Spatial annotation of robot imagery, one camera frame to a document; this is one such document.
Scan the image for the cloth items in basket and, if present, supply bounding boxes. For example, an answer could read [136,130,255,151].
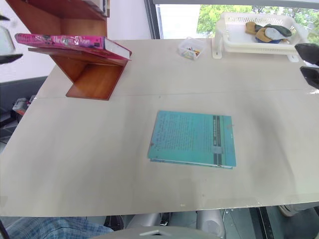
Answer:
[244,21,293,45]

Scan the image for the red and grey device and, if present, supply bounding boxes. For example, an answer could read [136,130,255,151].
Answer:
[11,95,37,117]

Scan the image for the upright book with white pages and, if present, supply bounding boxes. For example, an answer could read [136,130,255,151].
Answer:
[98,0,111,18]

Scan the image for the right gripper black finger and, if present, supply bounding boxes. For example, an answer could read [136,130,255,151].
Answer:
[300,66,319,89]
[294,42,319,67]

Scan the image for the dark rounded shape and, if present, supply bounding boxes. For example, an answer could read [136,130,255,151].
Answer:
[104,214,125,231]

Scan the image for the wooden bookshelf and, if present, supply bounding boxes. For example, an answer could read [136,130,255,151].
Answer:
[4,0,125,101]

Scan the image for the pink hardcover book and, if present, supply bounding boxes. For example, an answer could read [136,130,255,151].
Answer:
[14,33,133,61]

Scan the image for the grey rounded object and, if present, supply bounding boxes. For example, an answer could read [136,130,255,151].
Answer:
[278,203,319,218]

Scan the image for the silver robot torso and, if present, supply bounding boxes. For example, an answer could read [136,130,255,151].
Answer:
[91,210,226,239]

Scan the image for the white plastic basket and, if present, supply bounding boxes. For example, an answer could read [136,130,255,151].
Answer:
[211,11,308,63]

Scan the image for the clear plastic box with bits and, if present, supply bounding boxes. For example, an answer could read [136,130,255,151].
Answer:
[177,38,206,61]

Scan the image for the blue plaid cloth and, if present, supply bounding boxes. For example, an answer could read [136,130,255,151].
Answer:
[4,216,116,239]

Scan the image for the dark window frame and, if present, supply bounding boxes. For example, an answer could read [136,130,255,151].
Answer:
[144,0,164,40]

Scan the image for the teal thin book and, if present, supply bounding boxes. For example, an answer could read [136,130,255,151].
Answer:
[147,110,237,170]

